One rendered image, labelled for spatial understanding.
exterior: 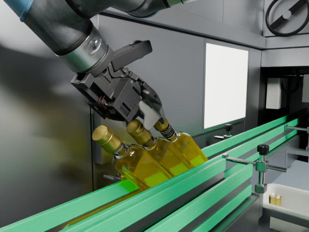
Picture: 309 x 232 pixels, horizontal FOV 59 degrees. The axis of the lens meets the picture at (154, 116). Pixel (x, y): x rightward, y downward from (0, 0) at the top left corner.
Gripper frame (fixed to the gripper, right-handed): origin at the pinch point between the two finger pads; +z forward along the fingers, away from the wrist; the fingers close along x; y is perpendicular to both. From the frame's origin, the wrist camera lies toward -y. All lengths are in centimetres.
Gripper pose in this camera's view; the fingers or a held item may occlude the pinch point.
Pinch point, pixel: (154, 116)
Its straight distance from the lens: 60.0
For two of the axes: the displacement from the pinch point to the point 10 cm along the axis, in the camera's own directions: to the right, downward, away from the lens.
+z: 4.8, 5.7, 6.7
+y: -4.1, 8.2, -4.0
